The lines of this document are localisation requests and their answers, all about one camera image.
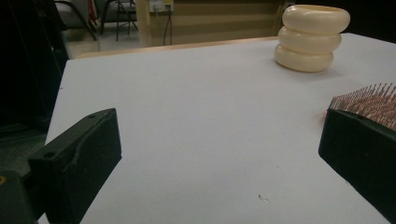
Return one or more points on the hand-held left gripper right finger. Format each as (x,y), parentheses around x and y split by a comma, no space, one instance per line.
(361,152)

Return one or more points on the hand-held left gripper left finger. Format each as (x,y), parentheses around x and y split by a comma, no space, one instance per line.
(77,161)

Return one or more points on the pink brush with metal pins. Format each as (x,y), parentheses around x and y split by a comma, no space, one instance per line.
(373,102)

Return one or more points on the cream ribbed holder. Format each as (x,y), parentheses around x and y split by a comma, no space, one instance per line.
(308,40)

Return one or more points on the grey chair with dark legs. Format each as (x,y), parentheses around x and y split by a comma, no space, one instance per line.
(73,14)

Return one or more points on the beige wooden cabinet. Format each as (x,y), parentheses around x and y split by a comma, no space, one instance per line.
(218,21)

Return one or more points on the dark metal frame chair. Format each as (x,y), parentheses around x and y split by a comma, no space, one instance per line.
(120,12)

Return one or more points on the white wall socket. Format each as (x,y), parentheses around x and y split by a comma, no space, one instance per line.
(160,5)

